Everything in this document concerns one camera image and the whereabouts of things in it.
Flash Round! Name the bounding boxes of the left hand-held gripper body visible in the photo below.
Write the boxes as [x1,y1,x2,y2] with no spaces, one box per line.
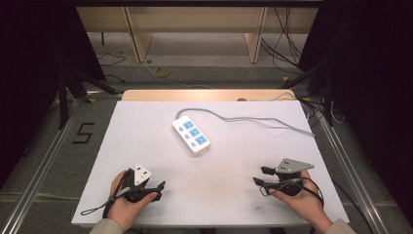
[121,162,154,204]

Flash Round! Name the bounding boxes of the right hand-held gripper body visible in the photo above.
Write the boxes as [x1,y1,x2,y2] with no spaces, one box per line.
[274,158,316,197]

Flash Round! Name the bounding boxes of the person's left hand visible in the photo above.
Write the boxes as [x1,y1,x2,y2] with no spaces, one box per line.
[106,170,159,233]

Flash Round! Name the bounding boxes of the person's right hand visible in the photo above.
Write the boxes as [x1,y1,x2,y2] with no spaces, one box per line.
[268,170,333,234]

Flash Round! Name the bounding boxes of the white power strip blue sockets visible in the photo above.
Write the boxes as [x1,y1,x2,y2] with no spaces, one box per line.
[171,114,211,158]

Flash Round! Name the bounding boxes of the black metal stand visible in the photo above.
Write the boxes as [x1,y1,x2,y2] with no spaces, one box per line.
[278,59,336,128]
[56,68,119,131]

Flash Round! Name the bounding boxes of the light wooden board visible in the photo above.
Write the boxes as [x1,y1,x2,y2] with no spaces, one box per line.
[121,89,297,102]

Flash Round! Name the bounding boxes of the yellow tape roll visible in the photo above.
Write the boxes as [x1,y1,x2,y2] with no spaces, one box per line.
[153,65,170,79]

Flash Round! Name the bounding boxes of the black curtain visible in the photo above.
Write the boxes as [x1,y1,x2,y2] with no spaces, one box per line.
[297,0,413,225]
[0,0,107,191]

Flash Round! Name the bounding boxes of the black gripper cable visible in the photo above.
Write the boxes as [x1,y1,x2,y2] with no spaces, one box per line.
[300,176,376,234]

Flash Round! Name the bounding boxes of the grey power strip cable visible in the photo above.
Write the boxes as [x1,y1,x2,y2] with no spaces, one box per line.
[174,107,317,138]

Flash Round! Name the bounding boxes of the black gripper wrist strap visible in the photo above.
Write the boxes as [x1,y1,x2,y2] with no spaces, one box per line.
[80,175,131,219]

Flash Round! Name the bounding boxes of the aluminium floor rail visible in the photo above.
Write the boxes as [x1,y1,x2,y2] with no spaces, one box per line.
[315,111,393,234]
[0,96,86,234]

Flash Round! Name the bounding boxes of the thin white floor cable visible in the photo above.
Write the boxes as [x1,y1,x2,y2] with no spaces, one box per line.
[143,60,216,90]

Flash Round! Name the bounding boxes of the bundle of black floor cables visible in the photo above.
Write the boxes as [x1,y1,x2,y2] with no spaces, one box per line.
[260,6,308,76]

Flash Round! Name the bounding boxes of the thin black floor cable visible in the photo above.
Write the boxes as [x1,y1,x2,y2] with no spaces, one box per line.
[96,52,128,84]

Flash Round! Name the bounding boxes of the light wooden furniture frame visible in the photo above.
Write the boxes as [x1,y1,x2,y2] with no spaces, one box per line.
[75,6,319,64]

